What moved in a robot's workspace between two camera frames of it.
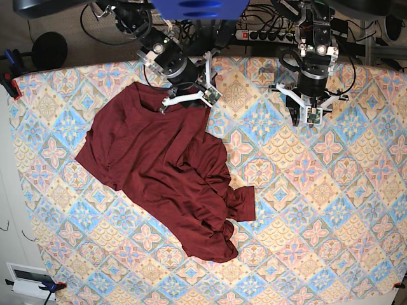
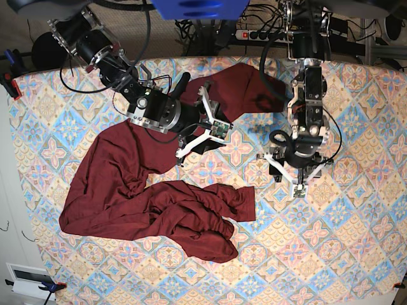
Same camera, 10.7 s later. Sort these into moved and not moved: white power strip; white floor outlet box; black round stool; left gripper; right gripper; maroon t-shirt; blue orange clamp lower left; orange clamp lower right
Moved: left gripper; right gripper; maroon t-shirt
Not moved: white floor outlet box; black round stool; orange clamp lower right; white power strip; blue orange clamp lower left
